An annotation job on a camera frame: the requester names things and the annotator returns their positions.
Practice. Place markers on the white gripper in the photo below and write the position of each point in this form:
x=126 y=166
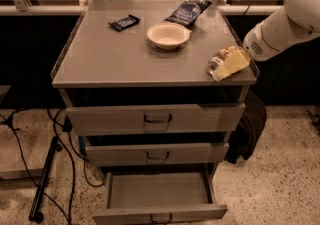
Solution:
x=256 y=45

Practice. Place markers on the orange gold soda can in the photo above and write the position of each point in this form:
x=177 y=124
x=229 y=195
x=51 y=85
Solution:
x=216 y=60

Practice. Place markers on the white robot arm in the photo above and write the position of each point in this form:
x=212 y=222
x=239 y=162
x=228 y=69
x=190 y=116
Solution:
x=297 y=21

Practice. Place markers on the top grey drawer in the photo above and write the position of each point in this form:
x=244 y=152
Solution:
x=154 y=119

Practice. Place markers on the grey drawer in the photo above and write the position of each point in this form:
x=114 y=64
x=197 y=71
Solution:
x=158 y=199
x=158 y=154
x=154 y=119

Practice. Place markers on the middle grey drawer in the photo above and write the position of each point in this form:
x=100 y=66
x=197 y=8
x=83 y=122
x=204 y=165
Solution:
x=158 y=154

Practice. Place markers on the grey metal drawer cabinet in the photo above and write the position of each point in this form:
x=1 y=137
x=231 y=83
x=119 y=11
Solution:
x=103 y=67

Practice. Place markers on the bottom grey drawer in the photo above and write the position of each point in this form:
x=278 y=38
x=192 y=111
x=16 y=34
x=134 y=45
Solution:
x=158 y=199

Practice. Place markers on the black bag on floor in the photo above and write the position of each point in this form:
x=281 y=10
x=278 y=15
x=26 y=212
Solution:
x=243 y=140

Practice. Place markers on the dark blue chip bag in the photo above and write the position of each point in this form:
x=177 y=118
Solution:
x=188 y=12

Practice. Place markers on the white bowl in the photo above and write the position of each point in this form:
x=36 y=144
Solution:
x=168 y=36

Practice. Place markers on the dark blue candy bar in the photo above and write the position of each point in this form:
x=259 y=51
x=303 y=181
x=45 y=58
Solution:
x=125 y=23

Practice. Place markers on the black floor stand bar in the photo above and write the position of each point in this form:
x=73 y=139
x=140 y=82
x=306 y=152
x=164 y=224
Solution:
x=35 y=214

